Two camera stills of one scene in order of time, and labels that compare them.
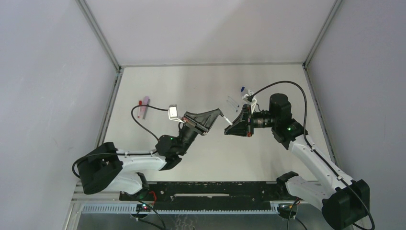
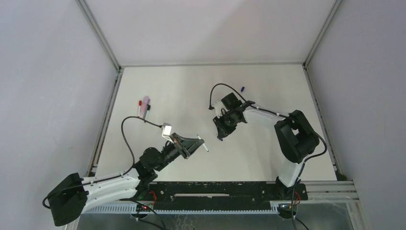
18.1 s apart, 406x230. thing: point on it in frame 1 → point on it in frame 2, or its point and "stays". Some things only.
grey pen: (148, 102) stays
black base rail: (219, 195) stays
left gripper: (195, 126) → (180, 148)
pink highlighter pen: (143, 109) stays
